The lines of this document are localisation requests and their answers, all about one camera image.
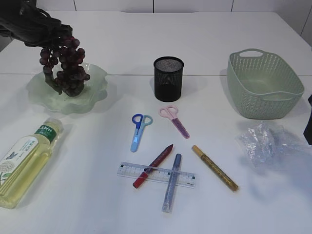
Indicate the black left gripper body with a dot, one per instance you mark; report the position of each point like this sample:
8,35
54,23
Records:
24,21

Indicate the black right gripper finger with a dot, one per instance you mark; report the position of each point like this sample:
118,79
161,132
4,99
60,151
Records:
308,131

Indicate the clear plastic sheet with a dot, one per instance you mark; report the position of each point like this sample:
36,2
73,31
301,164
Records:
267,145

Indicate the purple artificial grape bunch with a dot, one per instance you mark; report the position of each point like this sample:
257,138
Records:
62,66

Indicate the yellow tea bottle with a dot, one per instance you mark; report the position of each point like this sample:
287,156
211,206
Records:
25,160

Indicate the green plastic woven basket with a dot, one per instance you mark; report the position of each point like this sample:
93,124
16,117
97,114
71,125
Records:
264,86

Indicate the green wavy glass plate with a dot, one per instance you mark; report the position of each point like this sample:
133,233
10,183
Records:
39,92

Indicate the gold glitter pen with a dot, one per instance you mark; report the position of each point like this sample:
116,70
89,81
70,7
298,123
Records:
216,170

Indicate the clear plastic ruler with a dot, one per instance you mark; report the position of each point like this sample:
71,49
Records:
155,174

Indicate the black mesh pen holder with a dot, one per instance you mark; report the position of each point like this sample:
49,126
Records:
168,72

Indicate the blue glitter pen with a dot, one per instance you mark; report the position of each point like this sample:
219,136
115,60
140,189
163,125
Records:
169,196

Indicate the red crayon pen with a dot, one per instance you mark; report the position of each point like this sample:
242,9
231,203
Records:
156,163

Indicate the pink purple scissors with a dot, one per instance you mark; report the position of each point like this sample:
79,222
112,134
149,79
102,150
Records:
171,112

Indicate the blue scissors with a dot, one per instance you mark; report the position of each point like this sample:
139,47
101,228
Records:
141,121

